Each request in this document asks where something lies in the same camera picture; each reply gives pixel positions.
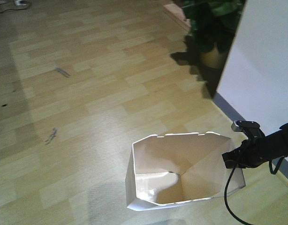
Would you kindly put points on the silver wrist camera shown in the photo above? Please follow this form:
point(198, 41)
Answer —
point(240, 125)

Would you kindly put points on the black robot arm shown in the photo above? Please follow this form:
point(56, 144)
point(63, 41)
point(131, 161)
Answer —
point(257, 148)

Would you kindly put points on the green potted plant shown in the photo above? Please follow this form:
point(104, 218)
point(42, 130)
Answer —
point(213, 25)

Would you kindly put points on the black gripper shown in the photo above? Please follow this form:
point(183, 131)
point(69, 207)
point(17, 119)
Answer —
point(244, 156)

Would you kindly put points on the white trash bin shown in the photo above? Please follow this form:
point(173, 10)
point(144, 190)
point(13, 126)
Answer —
point(178, 169)

